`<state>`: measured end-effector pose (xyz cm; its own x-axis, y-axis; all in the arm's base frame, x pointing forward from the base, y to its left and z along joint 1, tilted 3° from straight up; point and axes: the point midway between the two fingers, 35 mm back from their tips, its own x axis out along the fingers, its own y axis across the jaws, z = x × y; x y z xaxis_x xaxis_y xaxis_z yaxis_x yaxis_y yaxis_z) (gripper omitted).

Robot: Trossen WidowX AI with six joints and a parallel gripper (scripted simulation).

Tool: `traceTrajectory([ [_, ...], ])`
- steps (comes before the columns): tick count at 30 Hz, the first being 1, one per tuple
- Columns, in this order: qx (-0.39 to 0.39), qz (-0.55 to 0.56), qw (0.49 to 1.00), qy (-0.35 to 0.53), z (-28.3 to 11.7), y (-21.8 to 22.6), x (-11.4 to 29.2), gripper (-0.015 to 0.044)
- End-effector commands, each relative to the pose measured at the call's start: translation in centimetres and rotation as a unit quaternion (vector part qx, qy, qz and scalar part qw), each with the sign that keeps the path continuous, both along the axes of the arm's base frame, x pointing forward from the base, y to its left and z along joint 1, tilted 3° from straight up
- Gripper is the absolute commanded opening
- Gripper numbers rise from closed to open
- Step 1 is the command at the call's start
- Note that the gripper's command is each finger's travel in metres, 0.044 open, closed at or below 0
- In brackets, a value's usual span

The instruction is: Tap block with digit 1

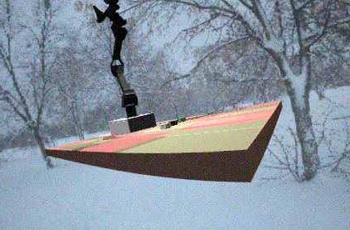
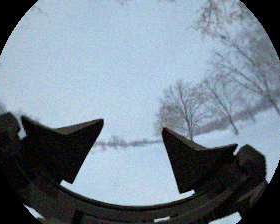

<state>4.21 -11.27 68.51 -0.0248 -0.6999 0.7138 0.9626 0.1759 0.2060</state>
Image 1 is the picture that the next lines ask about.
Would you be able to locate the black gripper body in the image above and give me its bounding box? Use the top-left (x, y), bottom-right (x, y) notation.
top-left (97, 0), bottom-right (119, 23)

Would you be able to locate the small green block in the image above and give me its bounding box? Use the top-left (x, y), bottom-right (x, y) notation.
top-left (177, 117), bottom-right (186, 123)

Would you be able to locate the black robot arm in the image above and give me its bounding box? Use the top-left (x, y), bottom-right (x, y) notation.
top-left (110, 15), bottom-right (139, 118)

